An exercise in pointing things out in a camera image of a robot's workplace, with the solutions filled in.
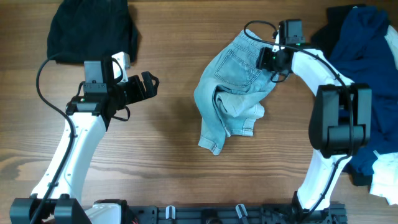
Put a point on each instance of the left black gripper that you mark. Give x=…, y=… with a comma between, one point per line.
x=139, y=93

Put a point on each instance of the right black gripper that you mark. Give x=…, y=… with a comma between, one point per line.
x=265, y=60

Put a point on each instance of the light blue denim shorts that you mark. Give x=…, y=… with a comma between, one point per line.
x=230, y=90

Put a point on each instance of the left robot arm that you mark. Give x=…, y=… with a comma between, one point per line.
x=106, y=90

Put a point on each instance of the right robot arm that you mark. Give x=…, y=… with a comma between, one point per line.
x=341, y=115

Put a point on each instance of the black garment in pile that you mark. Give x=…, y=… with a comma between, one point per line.
x=326, y=38

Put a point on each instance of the navy blue garment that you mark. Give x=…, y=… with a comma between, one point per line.
x=363, y=55

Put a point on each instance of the folded black garment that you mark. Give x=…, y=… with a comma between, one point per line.
x=84, y=30

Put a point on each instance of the white garment in pile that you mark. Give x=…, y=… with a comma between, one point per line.
x=384, y=183

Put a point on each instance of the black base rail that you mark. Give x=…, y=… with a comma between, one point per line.
x=264, y=214

